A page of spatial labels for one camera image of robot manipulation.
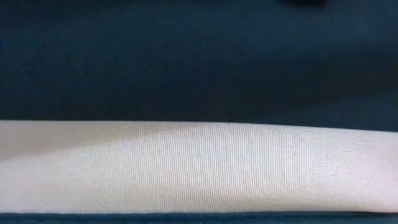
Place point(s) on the navy fabric storage bin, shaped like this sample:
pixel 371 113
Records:
pixel 186 62

